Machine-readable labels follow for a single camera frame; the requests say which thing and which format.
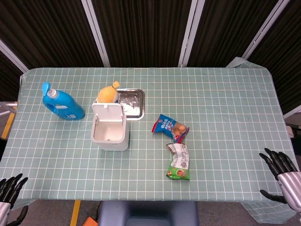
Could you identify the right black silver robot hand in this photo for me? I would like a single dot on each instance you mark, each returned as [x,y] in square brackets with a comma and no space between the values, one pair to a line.
[285,175]

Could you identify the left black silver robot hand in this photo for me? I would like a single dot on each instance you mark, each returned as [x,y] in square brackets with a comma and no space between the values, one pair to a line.
[8,188]

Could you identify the white open-lid bin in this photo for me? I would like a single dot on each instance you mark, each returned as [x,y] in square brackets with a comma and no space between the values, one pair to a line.
[109,127]

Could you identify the orange box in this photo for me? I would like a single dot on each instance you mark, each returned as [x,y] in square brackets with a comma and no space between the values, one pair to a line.
[90,221]

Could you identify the green checkered tablecloth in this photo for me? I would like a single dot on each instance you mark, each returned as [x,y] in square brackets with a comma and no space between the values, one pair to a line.
[211,117]

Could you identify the blue detergent bottle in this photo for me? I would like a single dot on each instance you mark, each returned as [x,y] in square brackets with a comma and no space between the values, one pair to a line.
[61,103]

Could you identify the green snack bag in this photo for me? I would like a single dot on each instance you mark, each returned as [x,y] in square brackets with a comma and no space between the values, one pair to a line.
[179,162]

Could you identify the blue snack bag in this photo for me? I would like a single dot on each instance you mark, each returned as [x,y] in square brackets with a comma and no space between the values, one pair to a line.
[169,128]

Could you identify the yellow plush toy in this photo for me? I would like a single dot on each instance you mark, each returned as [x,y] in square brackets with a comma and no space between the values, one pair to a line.
[107,94]

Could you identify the stainless steel tray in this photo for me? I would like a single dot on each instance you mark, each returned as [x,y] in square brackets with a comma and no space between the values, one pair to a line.
[134,103]

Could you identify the black folding screen panels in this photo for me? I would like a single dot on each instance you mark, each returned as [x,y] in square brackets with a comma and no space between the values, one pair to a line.
[145,30]

